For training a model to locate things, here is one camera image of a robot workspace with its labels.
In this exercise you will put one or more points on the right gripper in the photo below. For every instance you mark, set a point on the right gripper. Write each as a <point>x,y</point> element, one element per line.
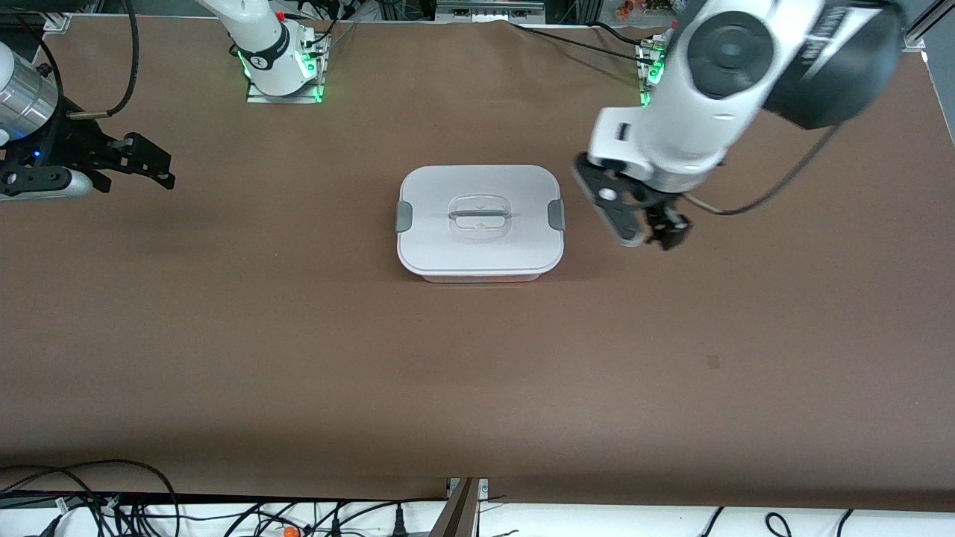
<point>74,144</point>

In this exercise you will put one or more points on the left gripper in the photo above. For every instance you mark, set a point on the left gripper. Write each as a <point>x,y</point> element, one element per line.
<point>661,208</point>

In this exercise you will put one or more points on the white box lid grey clips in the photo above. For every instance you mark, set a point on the white box lid grey clips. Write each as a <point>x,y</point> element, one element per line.
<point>477,253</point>

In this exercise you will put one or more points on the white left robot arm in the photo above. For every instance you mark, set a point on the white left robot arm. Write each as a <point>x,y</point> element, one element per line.
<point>694,112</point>

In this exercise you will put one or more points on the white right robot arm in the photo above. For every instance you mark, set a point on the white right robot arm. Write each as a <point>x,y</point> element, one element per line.
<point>261,37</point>

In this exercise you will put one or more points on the pink plastic box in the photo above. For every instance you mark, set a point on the pink plastic box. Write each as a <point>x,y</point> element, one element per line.
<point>485,277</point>

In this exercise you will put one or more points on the colourful background clutter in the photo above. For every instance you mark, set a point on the colourful background clutter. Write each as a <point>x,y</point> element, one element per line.
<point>642,7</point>

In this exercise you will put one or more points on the aluminium corner profile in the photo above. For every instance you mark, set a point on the aluminium corner profile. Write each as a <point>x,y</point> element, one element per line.
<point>914,37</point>

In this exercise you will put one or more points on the dark table support strut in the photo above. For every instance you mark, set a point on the dark table support strut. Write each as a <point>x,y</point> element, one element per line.
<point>456,514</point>

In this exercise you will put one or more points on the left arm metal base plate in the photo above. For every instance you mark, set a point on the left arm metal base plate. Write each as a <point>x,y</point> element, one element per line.
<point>647,82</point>

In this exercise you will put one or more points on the small aluminium corner bracket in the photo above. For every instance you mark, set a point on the small aluminium corner bracket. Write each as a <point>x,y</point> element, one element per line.
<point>58,21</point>

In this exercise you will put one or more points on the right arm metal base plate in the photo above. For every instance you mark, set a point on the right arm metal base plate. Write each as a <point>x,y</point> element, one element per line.
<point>298,95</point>

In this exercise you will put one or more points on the small metal corner bracket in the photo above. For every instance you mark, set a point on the small metal corner bracket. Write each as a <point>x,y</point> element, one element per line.
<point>451,486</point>

